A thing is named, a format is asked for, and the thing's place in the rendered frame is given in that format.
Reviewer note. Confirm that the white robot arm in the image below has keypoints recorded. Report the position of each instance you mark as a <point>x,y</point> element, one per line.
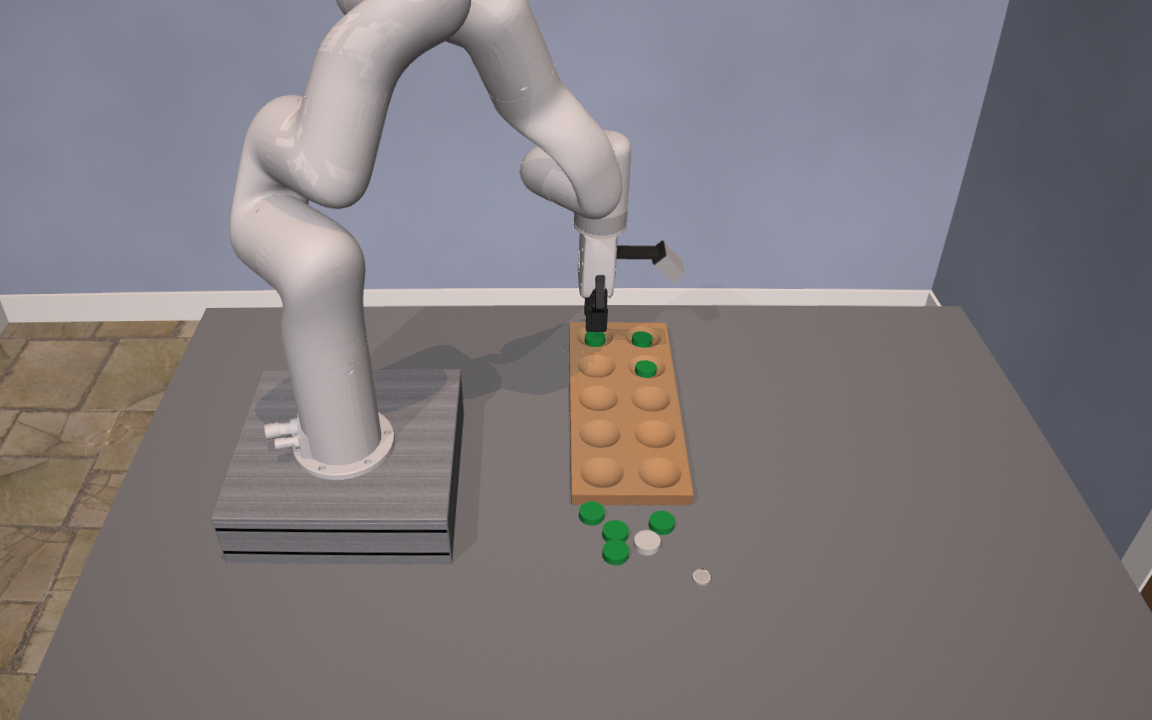
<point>326,150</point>

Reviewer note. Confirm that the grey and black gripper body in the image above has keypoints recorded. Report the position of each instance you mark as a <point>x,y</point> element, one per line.
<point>597,256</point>

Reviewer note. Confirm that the tan tray with round pockets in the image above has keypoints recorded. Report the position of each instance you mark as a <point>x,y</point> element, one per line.
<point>627,443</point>

